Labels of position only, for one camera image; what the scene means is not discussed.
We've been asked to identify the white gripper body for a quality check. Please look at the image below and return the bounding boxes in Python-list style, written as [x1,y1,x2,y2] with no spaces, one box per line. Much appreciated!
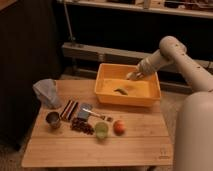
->
[133,60,154,80]

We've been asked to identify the orange fruit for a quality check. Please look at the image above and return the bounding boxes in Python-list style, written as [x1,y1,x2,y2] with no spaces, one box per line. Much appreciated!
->
[113,120,125,135]

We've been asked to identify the pile of brown nuts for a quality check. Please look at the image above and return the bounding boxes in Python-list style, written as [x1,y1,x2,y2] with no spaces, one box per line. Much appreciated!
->
[71,118,94,135]

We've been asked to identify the striped brown box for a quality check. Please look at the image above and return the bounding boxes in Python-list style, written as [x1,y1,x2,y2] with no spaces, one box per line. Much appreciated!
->
[60,100,78,121]

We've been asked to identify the dark green object in tray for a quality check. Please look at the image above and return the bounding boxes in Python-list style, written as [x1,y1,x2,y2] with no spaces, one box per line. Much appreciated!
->
[114,88,128,95]

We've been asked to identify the metal shelf beam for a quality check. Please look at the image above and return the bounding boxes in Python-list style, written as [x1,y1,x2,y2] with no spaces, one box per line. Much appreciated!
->
[62,41,213,82]

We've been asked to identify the knife with brown handle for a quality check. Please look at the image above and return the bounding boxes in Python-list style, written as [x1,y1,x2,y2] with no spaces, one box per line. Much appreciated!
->
[83,108,113,122]

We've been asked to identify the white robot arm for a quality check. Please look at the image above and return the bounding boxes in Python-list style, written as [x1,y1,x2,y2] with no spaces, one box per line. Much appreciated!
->
[129,36,213,171]

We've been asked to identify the grey folded cloth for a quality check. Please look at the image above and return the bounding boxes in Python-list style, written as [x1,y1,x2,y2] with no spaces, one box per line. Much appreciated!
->
[33,79,61,109]

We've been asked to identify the metal stand pole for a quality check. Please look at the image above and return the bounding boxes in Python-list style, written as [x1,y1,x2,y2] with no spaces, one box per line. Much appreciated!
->
[62,0,81,47]

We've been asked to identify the upper shelf with clutter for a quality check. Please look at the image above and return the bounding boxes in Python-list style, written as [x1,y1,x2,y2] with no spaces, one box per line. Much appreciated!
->
[56,0,213,19]

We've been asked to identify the grey blue block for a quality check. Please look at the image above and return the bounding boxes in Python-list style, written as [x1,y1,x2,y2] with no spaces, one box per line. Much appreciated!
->
[77,103,92,121]

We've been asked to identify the metal cup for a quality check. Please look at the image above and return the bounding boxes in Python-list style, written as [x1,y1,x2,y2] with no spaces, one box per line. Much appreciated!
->
[46,112,61,129]

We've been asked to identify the orange plastic tray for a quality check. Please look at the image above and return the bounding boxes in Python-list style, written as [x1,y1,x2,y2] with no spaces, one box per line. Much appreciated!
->
[94,63,161,107]

